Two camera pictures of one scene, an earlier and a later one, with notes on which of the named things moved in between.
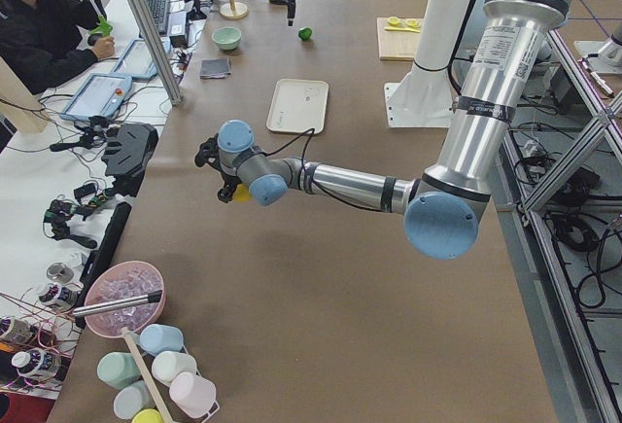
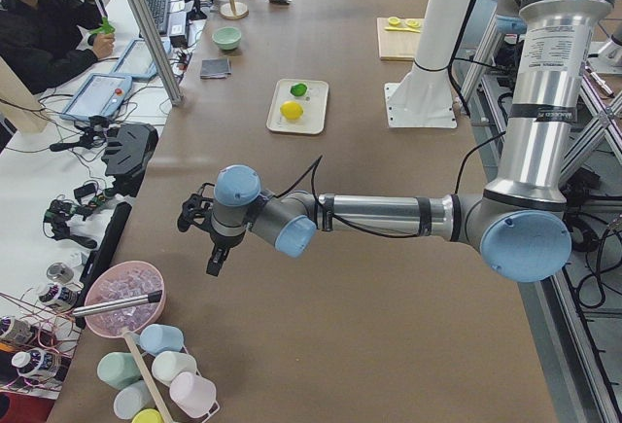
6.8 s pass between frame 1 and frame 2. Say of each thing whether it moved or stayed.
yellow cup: stayed
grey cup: stayed
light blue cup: stayed
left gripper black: moved
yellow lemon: moved
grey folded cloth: stayed
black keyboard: stayed
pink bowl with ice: stayed
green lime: moved
